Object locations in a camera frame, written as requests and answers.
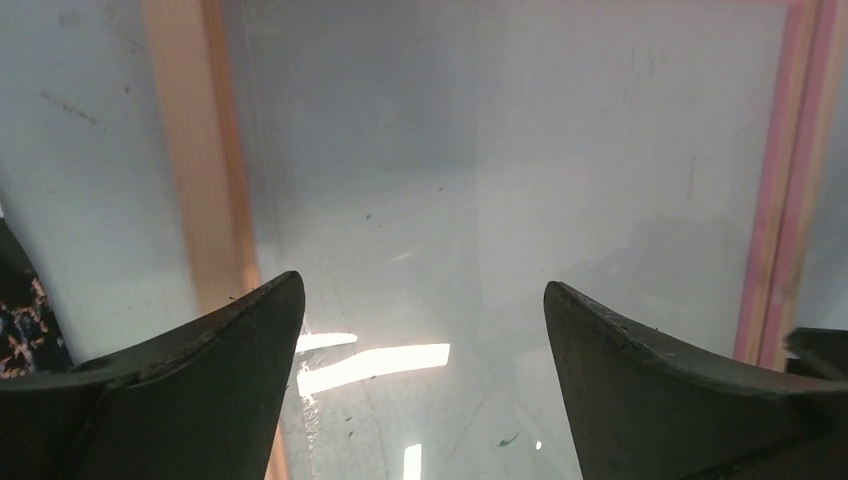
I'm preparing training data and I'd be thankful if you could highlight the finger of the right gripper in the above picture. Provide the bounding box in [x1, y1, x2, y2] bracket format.
[785, 327, 847, 382]

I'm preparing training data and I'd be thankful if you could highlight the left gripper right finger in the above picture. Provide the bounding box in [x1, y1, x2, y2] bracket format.
[544, 281, 847, 479]

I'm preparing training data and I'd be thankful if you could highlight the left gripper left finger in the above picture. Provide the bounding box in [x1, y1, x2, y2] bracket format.
[1, 271, 305, 479]

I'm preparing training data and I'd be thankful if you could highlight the pink wooden picture frame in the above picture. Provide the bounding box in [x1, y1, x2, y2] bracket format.
[140, 0, 848, 480]

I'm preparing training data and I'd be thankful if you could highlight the landscape photo print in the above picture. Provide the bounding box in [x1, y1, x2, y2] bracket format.
[1, 220, 73, 380]

